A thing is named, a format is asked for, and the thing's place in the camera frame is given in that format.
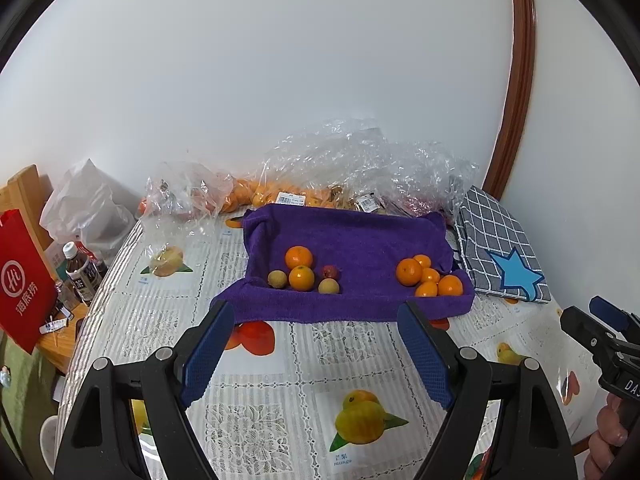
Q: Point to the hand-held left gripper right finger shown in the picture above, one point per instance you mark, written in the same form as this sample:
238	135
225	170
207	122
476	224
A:
425	355

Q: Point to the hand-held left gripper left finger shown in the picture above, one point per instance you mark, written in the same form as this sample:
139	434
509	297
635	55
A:
210	350

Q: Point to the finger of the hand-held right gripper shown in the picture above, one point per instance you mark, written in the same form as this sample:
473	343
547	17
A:
607	308
582	327

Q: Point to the small orange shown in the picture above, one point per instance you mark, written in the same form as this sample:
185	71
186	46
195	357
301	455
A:
426	290
431	275
423	260

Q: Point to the large orange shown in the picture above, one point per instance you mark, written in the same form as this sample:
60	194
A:
408	271
301	278

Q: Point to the brown kiwi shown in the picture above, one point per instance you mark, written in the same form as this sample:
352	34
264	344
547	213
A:
277	279
329	286

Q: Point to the small red fruit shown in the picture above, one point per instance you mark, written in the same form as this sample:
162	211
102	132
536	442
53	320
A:
329	272

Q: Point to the person's right hand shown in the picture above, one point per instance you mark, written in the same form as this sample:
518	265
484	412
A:
607	435

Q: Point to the fruit print lace tablecloth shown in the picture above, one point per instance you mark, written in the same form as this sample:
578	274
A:
300	360

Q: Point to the grey checked cloth blue star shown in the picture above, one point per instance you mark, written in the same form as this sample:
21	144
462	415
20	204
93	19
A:
495	230

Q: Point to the purple towel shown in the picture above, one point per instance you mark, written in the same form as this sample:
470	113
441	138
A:
360	240

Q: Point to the wooden side table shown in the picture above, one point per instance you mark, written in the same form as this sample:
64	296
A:
62	345

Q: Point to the dark drink bottle white cap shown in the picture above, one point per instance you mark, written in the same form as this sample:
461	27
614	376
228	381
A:
82	275

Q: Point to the small white packet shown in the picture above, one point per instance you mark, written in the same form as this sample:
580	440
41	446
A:
55	325

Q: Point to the pile of bagged tangerines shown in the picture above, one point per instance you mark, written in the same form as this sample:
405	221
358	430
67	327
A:
250	192

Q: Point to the white plastic bag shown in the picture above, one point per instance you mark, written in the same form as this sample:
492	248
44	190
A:
85	200

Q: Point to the red paper bag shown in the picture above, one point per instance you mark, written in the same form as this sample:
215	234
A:
25	285

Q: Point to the crumpled large clear plastic bag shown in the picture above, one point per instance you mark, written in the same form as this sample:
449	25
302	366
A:
340	160

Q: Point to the wooden chair back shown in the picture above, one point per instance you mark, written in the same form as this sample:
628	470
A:
25	185

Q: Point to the brown wooden door frame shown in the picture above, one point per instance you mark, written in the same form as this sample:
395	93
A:
517	85

